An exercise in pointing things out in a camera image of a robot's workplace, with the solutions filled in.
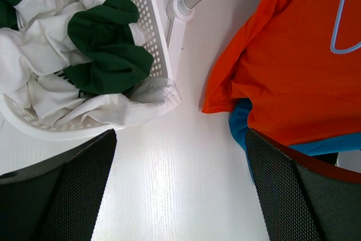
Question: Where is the orange t shirt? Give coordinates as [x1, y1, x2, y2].
[202, 0, 360, 146]

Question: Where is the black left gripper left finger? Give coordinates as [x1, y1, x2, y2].
[1, 129, 117, 240]

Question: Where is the green white t shirt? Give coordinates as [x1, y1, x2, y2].
[1, 0, 181, 128]

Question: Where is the blue t shirt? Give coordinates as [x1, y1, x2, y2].
[228, 98, 360, 172]

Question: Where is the white plastic laundry basket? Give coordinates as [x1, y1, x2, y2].
[1, 0, 173, 141]

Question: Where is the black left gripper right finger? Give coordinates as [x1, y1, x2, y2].
[245, 129, 360, 240]

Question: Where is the silver clothes rack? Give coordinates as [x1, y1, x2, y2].
[166, 0, 202, 81]

